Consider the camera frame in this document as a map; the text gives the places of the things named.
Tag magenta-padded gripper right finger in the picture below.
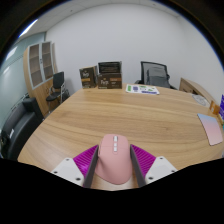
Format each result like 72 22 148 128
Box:
129 144 178 188

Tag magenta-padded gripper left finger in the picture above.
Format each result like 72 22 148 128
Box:
50 144 100 189

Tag pink computer mouse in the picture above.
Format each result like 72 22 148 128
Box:
94 133 134 185

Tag pink-blue gradient mouse pad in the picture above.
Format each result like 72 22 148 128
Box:
196 112 224 147

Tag black leather sofa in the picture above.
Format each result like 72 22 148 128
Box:
0 97 44 161

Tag white green-blue printed sheet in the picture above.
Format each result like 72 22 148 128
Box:
125 83 160 96

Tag orange cardboard box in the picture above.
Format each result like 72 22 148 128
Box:
209 100 222 116

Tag wooden shelf cabinet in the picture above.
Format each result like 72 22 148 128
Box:
22 40 58 116

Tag wooden side desk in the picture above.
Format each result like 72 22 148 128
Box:
178 77 218 108

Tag small black visitor chair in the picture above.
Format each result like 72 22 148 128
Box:
45 71 71 111

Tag grey backpack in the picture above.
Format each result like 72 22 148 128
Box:
145 67 171 89

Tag small brown printed box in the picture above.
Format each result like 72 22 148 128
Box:
79 66 99 90

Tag brown printed cardboard box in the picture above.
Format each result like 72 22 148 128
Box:
97 72 123 90

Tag black mesh office chair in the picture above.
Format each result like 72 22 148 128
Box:
134 60 178 90

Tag dark open cardboard box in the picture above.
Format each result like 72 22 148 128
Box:
97 60 123 76

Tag ceiling light panel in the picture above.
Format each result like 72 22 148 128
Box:
18 18 39 38

